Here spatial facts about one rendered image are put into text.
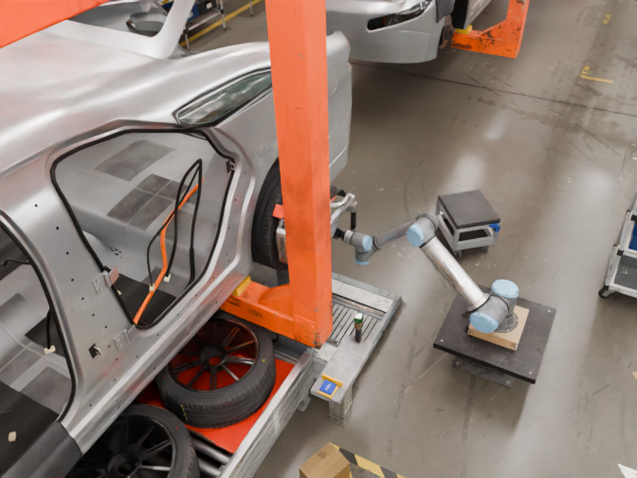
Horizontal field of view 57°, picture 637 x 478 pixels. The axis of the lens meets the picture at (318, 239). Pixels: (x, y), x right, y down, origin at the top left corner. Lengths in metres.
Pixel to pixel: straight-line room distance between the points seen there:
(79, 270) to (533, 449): 2.58
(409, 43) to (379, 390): 3.15
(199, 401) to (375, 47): 3.58
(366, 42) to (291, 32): 3.35
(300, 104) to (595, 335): 2.75
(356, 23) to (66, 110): 3.50
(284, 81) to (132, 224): 1.51
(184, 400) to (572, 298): 2.75
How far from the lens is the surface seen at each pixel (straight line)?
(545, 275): 4.62
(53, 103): 2.48
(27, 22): 1.34
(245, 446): 3.10
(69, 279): 2.35
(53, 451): 2.69
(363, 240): 3.66
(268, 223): 3.25
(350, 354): 3.31
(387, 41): 5.49
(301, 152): 2.41
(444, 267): 3.34
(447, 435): 3.60
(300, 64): 2.23
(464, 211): 4.49
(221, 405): 3.14
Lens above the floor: 3.04
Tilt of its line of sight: 40 degrees down
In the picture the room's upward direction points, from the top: 2 degrees counter-clockwise
